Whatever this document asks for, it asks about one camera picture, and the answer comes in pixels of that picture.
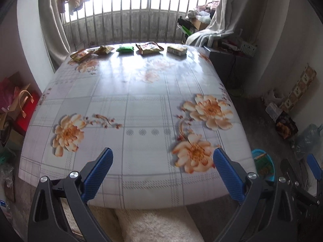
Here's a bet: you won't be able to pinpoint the gold snack packet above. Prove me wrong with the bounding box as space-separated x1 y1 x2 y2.
70 49 95 63

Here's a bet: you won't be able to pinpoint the orange yellow snack packet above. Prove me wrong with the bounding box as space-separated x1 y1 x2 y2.
136 42 164 56

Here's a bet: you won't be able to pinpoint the grey curtain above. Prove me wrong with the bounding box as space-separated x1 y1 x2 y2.
185 0 255 47

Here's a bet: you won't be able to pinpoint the blue plastic basket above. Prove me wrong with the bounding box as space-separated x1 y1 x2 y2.
252 149 276 183

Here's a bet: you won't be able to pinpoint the bag with tan handles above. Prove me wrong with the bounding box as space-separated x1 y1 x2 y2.
0 86 34 154

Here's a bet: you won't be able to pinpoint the white plastic bag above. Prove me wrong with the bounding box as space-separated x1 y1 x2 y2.
262 88 284 106

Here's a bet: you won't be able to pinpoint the dark red clutter pile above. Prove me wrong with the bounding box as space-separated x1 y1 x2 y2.
217 39 240 52

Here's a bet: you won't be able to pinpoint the cream fleece pants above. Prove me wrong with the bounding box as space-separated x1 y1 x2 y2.
61 203 205 242

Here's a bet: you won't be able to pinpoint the crumpled gold packet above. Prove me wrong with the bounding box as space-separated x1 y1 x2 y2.
93 45 114 55

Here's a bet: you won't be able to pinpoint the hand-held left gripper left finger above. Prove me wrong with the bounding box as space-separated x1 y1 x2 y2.
28 147 114 242

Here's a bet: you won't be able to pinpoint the beige curtain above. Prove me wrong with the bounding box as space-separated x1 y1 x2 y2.
38 0 71 67

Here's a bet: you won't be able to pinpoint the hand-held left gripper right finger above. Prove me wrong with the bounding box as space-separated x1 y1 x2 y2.
213 147 298 242

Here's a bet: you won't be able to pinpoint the red bag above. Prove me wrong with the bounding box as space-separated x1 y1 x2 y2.
0 72 42 137

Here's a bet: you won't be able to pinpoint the black orange snack bag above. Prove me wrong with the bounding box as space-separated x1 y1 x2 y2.
275 111 299 140

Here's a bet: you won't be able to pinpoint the floral tablecloth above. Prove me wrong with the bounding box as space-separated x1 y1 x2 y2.
18 44 256 210

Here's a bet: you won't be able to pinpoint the black object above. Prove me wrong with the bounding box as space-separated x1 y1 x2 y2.
177 17 192 31

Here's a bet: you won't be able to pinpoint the small green packet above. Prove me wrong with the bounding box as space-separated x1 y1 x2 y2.
116 45 135 54

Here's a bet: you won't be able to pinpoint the grey cabinet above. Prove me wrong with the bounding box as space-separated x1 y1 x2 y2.
202 45 255 96

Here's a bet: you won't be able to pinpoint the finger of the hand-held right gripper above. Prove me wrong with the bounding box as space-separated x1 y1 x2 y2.
280 158 319 207
306 153 323 182

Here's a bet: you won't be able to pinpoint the clear plastic container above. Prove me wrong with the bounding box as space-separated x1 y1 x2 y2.
265 102 283 121

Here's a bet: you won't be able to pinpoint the metal window railing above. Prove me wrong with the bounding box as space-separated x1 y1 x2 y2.
59 0 215 51

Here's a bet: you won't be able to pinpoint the pile of clothes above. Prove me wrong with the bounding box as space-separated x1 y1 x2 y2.
188 1 215 22

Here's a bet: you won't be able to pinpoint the patterned long box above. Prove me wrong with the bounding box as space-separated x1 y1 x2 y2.
279 64 317 114

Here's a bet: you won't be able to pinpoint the small gold box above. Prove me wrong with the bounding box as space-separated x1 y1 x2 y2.
167 45 188 56

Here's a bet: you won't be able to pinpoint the clear water jug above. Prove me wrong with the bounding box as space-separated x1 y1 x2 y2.
294 123 323 159

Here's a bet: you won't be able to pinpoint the cardboard box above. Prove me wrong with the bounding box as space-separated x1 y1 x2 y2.
190 18 210 31

